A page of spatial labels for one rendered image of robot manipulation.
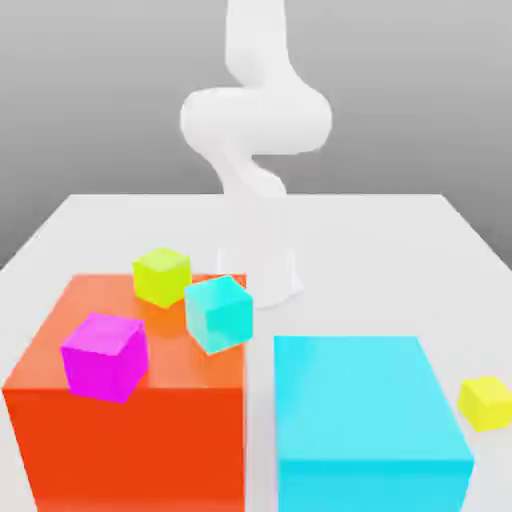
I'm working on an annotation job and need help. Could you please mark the small cyan cube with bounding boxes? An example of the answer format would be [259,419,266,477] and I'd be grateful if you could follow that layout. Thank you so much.
[183,274,254,356]

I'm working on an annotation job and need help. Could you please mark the small lime cube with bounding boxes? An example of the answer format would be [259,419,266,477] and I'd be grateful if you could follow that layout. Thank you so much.
[132,247,192,310]

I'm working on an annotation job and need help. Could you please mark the small magenta cube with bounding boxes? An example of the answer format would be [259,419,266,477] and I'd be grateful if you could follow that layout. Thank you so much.
[59,312,150,404]

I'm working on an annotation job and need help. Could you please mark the small yellow cube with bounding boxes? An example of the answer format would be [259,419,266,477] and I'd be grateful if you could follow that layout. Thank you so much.
[457,375,512,433]

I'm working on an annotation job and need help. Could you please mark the large cyan box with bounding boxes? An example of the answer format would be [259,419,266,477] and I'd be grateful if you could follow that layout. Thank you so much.
[273,335,476,512]

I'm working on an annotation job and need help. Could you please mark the large orange box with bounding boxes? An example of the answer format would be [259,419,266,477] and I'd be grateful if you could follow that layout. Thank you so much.
[1,272,248,512]

